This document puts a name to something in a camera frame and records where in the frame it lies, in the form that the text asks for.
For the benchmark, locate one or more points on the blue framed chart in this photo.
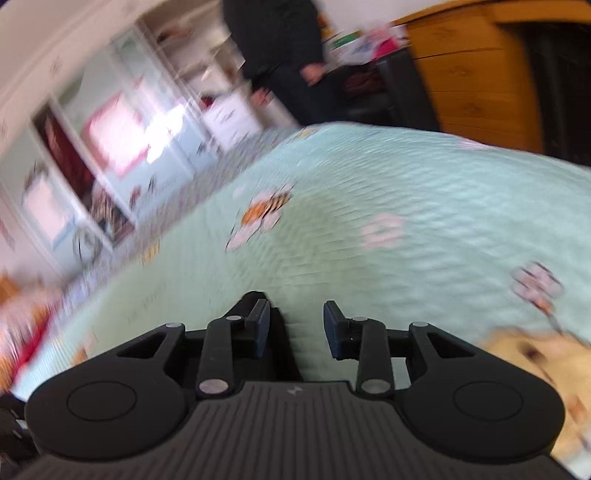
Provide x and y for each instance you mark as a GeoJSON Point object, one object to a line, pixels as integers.
{"type": "Point", "coordinates": [46, 212]}

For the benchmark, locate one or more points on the white drawer cabinet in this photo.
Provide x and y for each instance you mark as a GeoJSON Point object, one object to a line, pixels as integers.
{"type": "Point", "coordinates": [231, 117]}

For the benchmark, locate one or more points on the pile of patterned clothes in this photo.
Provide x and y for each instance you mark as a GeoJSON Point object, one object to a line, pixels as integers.
{"type": "Point", "coordinates": [111, 212]}

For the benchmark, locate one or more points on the wooden dresser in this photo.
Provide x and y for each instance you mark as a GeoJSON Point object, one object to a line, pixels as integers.
{"type": "Point", "coordinates": [471, 69]}

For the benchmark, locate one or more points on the floral rolled duvet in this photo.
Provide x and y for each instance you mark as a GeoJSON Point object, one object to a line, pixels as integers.
{"type": "Point", "coordinates": [18, 314]}

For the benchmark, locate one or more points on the red hanging clothes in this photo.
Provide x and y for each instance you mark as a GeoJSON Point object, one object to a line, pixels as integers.
{"type": "Point", "coordinates": [69, 157]}

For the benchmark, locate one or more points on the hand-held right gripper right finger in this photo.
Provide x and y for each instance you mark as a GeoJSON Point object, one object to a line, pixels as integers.
{"type": "Point", "coordinates": [333, 330]}

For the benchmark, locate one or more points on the red blanket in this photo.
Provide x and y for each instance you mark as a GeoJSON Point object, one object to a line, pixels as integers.
{"type": "Point", "coordinates": [27, 346]}

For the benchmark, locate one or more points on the pile of plastic bags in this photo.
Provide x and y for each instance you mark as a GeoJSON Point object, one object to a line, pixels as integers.
{"type": "Point", "coordinates": [364, 44]}

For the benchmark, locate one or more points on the light blue sliding-door wardrobe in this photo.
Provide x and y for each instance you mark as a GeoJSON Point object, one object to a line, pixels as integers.
{"type": "Point", "coordinates": [115, 124]}

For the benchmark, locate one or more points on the black chair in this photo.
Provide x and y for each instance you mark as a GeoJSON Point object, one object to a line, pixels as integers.
{"type": "Point", "coordinates": [406, 92]}

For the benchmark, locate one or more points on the pink bordered poster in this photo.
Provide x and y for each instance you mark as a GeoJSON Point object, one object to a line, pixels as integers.
{"type": "Point", "coordinates": [120, 134]}

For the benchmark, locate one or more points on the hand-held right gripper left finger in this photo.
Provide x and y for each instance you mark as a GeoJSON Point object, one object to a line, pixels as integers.
{"type": "Point", "coordinates": [261, 327]}

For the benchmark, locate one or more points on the mint bee-print quilted bedspread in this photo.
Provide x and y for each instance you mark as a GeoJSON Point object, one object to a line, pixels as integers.
{"type": "Point", "coordinates": [369, 184]}

